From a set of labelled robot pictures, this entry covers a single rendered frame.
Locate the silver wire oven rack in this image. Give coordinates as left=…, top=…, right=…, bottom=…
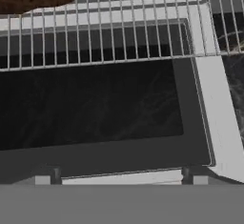
left=0, top=0, right=244, bottom=72

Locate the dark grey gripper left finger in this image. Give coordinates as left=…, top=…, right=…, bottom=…
left=12, top=166, right=63, bottom=186

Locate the white toaster oven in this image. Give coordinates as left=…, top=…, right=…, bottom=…
left=0, top=0, right=221, bottom=59

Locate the white toaster oven door handle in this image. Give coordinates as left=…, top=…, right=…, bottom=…
left=61, top=169, right=184, bottom=186

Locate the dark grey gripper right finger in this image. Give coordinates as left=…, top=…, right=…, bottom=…
left=181, top=166, right=235, bottom=186

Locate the dark glass toaster oven door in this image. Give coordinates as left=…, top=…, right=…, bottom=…
left=0, top=54, right=244, bottom=185

